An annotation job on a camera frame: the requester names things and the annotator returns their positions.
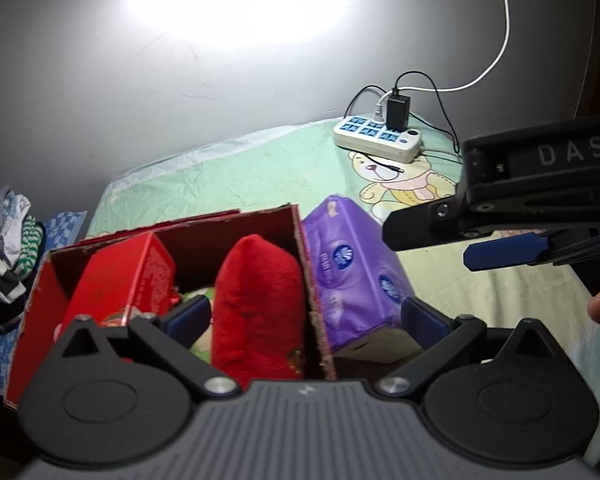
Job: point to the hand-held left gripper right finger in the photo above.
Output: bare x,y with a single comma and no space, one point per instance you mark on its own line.
425,322

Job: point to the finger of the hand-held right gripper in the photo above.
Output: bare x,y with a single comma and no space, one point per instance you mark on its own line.
420,225
505,252

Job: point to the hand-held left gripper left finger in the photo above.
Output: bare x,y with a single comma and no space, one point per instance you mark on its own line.
190,312

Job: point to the red carton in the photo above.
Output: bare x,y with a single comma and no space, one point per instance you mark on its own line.
125,275

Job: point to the red cardboard box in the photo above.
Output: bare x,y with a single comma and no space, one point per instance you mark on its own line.
32,340

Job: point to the green bear print desktop cloth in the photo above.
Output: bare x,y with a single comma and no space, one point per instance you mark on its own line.
480,310

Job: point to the green packet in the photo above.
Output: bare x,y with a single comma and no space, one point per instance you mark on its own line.
202,347

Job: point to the red plush cloth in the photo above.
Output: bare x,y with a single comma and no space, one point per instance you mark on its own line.
260,300

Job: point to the purple tissue pack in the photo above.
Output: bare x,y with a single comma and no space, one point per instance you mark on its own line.
350,270

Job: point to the white blue power strip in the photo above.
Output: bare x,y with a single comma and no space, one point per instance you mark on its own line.
365,135

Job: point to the black power adapter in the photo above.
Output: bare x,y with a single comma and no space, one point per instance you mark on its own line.
397,112

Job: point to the blue checkered towel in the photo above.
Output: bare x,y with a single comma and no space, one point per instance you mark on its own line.
65,225

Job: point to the pile of folded clothes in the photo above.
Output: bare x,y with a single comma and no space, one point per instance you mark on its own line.
5,260

